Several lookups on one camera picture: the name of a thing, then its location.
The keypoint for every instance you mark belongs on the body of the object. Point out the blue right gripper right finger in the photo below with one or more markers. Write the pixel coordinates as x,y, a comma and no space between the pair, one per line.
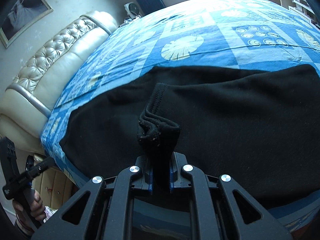
177,182

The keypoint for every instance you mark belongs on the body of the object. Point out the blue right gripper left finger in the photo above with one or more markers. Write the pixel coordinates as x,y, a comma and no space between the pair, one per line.
145,181

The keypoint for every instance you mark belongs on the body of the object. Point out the black pants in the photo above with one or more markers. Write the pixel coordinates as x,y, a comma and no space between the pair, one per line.
261,128

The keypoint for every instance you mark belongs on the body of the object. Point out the beige bedside cabinet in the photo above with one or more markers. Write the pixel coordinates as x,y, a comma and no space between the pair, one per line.
55,187

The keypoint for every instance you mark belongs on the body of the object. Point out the cream tufted leather headboard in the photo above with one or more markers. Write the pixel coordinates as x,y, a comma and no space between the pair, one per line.
28,101

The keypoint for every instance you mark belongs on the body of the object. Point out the blue patterned bedspread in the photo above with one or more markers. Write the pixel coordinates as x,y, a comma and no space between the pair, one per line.
234,34

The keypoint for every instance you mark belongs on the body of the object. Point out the white desk fan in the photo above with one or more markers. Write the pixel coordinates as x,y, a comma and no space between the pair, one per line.
132,10

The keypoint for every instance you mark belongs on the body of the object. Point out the framed wedding photo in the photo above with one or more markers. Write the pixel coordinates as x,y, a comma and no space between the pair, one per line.
23,14

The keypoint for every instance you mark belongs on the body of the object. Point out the white tv shelf unit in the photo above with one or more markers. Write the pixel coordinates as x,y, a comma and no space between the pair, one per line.
302,8

